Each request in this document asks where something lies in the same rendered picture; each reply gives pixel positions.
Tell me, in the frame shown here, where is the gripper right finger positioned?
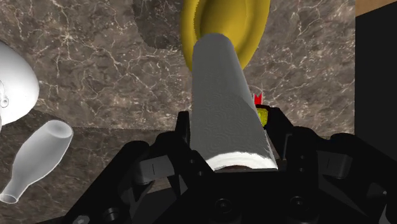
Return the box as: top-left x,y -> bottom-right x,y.
263,106 -> 397,224

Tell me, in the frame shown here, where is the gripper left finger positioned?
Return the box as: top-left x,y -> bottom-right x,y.
63,110 -> 215,224

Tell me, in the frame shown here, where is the white paper towel roll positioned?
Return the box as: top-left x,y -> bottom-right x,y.
190,32 -> 279,172

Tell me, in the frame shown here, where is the small yellow and red object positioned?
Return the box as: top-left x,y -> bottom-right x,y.
253,92 -> 269,127

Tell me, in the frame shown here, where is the black cabinet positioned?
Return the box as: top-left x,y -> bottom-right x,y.
354,10 -> 397,149

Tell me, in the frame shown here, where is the clear glass bottle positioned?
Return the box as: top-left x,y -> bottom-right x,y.
0,120 -> 74,204

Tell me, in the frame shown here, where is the yellow bowl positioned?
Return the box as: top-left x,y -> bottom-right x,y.
181,0 -> 271,73

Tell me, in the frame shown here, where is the white rounded appliance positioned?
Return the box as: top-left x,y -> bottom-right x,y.
0,41 -> 40,129

